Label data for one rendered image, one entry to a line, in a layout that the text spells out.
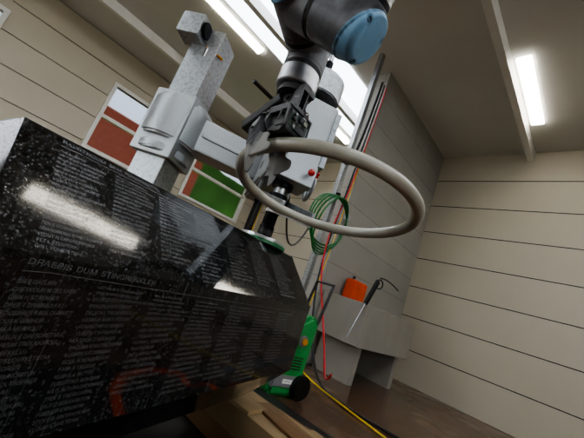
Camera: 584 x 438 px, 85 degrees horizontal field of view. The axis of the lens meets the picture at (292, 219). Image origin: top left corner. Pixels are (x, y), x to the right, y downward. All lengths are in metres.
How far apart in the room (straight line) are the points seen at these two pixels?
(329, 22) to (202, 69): 1.64
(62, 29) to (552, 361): 8.99
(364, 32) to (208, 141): 1.56
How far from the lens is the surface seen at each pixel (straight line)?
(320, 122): 1.54
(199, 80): 2.16
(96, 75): 7.52
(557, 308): 5.44
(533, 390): 5.37
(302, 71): 0.73
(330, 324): 3.78
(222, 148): 2.06
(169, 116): 2.00
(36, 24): 7.57
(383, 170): 0.64
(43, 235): 0.72
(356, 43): 0.61
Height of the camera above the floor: 0.69
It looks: 12 degrees up
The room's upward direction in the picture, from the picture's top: 20 degrees clockwise
